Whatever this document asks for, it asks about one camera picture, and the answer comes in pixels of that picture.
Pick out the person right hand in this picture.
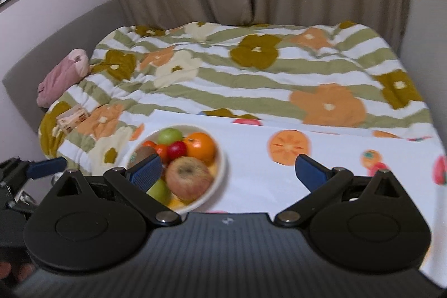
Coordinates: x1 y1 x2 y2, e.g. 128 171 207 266
0 261 35 283

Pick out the cream ceramic bowl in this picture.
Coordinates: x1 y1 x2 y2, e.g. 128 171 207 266
123 124 227 215

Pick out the small patterned box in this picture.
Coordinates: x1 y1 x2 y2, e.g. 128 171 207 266
56 105 89 135

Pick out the small red tomato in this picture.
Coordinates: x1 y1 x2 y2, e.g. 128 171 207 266
167 141 187 161

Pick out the small mandarin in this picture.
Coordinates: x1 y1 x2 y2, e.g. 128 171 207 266
154 144 169 165

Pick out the pink plush pillow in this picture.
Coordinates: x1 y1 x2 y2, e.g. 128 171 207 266
36 48 90 109

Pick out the green fruit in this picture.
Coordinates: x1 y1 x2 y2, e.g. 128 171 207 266
157 128 183 146
146 179 172 206

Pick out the red yellow apple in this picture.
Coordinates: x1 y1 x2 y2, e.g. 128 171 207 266
165 157 214 202

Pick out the large orange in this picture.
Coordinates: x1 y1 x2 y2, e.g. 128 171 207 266
183 132 216 165

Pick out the green fruit upper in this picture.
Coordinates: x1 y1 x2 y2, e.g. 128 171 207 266
157 128 183 146

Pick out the brown kiwi with sticker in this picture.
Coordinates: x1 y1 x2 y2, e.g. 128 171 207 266
127 146 156 169

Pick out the white fruit print cloth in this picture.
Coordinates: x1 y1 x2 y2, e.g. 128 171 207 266
125 109 447 288

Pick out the grey bed headboard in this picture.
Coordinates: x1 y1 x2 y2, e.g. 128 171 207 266
2 0 127 132

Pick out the green fruit lower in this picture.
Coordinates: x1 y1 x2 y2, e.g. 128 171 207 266
146 179 172 206

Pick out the green striped floral quilt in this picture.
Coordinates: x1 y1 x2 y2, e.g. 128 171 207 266
38 21 437 174

